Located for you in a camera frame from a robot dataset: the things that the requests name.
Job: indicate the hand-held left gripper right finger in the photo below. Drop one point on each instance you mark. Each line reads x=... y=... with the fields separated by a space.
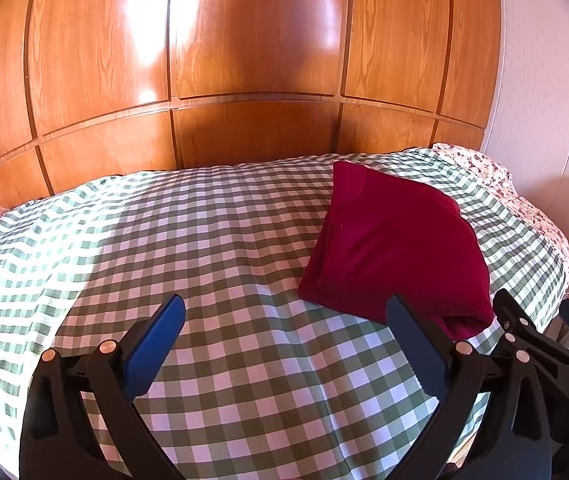
x=417 y=352

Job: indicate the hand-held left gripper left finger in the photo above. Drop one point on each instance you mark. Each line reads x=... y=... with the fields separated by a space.
x=159 y=340

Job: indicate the dark red knit sweater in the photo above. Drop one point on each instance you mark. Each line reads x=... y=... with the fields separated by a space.
x=389 y=250

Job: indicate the green checked blanket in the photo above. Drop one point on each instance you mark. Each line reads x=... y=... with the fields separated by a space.
x=214 y=260

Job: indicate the floral pillow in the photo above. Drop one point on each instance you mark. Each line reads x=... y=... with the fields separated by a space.
x=484 y=165

